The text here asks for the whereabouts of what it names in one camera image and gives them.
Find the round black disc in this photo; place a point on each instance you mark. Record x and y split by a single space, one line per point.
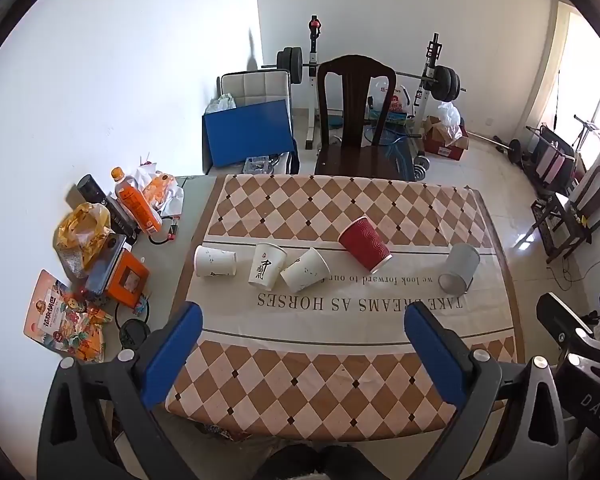
133 333

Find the black rectangular box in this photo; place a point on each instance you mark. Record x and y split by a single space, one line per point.
120 215

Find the red ribbed paper cup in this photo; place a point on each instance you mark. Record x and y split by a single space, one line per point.
365 245

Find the crumpled white plastic bag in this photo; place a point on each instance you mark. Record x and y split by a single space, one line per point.
221 104

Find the long bar with black plate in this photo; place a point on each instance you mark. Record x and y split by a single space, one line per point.
510 147

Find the black clothes rack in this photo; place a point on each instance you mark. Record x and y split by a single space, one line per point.
552 155

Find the small dumbbell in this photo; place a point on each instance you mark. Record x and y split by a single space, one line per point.
421 167

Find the white cup with black calligraphy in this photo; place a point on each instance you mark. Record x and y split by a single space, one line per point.
266 265

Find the white squat rack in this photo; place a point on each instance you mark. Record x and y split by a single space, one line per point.
427 80

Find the blue board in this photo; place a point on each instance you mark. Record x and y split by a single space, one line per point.
247 132

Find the orange box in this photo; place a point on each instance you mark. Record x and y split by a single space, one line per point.
127 277

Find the yellow plastic bag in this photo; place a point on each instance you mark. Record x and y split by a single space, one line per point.
82 232

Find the small red black device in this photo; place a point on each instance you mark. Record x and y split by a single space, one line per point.
173 232

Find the barbell with black plates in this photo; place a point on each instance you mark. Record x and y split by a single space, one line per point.
442 82

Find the small clear plastic box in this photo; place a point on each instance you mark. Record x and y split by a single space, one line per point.
257 165

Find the brown checkered tablecloth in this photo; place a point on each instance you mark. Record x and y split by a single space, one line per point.
330 360

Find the white paper cup small marks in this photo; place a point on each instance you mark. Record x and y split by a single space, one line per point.
304 270

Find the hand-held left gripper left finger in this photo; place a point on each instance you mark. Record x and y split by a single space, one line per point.
175 355

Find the grey blue pouch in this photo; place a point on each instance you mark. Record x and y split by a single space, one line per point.
102 270

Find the black cylinder speaker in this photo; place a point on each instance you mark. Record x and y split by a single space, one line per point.
91 190

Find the plain white paper cup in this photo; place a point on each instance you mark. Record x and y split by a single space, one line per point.
215 261

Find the cardboard box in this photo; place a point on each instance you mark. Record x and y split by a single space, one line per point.
445 142

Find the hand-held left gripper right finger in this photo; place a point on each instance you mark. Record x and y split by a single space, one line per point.
432 355

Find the white padded chair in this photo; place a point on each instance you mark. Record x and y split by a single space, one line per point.
257 87

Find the orange drink bottle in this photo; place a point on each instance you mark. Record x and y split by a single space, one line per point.
135 205

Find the colourful snack packet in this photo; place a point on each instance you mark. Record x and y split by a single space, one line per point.
62 320

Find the dark wooden chair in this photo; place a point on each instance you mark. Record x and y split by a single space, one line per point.
355 125

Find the grey paper cup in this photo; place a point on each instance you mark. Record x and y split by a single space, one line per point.
459 268

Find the orange and white snack bag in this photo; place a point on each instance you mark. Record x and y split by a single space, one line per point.
160 187

